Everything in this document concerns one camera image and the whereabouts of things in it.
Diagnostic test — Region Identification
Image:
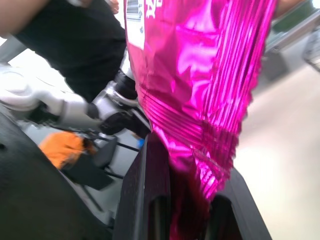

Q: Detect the magenta foil snack bag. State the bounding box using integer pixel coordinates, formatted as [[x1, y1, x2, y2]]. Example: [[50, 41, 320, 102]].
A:
[[124, 0, 279, 240]]

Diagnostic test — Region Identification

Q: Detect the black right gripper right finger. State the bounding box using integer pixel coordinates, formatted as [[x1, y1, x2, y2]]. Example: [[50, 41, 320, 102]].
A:
[[209, 166, 273, 240]]

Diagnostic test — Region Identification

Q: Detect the person in black shirt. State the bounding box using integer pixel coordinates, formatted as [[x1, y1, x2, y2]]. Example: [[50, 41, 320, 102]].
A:
[[0, 0, 127, 103]]

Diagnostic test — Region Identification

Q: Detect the orange cloth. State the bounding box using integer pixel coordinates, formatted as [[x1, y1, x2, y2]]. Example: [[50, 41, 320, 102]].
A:
[[38, 131, 97, 170]]

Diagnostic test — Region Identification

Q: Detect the grey metal frame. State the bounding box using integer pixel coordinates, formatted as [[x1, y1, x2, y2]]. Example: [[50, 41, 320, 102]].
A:
[[262, 0, 320, 68]]

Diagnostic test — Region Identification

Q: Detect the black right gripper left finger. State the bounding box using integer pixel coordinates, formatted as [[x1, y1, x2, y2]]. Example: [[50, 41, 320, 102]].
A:
[[112, 131, 174, 240]]

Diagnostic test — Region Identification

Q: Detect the large black rounded housing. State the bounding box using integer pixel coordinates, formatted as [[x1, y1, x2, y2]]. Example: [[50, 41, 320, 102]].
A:
[[0, 106, 115, 240]]

